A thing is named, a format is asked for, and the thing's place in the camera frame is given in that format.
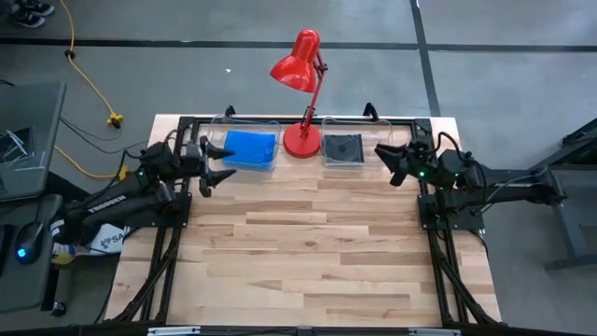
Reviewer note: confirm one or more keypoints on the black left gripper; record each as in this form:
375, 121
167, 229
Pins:
192, 158

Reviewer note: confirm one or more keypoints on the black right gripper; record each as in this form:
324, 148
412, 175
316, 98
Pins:
422, 161

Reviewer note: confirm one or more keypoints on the clear jewel case grey insert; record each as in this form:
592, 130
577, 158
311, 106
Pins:
344, 148

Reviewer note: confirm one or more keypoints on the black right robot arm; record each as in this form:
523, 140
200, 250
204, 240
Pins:
503, 184

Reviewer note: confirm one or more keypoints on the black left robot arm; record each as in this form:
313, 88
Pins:
116, 203

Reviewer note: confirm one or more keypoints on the clear plastic bin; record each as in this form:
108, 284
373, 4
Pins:
378, 140
219, 126

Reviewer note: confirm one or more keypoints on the small black clamp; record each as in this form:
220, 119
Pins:
229, 110
370, 109

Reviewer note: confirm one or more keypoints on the red desk lamp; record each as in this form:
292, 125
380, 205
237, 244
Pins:
302, 140

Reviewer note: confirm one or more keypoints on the white printed bag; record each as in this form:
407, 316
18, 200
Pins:
112, 240

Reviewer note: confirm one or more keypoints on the grey side desk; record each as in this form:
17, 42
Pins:
42, 140

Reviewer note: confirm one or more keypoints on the yellow blue can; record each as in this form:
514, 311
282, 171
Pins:
63, 254

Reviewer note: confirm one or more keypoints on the grey metal table stand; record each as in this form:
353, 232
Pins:
566, 219

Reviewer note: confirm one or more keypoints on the black tray with papers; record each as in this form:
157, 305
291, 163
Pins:
16, 144

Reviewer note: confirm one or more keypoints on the black computer mouse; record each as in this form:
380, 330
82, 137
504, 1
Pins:
28, 242

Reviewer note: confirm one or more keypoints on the small black caster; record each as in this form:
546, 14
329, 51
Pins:
58, 309

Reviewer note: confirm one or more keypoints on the grey mouse desk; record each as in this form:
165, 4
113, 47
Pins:
28, 289

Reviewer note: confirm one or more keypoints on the black keyboard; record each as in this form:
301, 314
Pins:
4, 252

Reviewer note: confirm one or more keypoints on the person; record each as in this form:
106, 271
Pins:
28, 11

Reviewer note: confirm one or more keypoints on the black aluminium rig frame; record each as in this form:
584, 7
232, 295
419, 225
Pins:
252, 332

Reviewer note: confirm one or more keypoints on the aluminium frame bracket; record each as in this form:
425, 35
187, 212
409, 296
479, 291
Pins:
172, 331
434, 331

